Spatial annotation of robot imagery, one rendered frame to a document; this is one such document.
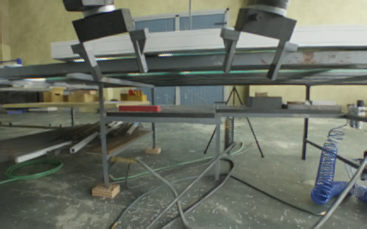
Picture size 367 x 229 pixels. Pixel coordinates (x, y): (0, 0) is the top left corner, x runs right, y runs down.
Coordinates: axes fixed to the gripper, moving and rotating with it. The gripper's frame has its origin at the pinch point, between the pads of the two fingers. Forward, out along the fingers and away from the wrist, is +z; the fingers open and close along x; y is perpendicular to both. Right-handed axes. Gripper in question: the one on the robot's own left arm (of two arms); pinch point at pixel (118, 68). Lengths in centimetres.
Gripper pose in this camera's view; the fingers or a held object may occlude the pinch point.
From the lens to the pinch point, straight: 51.3
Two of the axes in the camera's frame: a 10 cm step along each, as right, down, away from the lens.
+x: -9.8, 1.0, 1.7
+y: 1.0, -4.9, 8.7
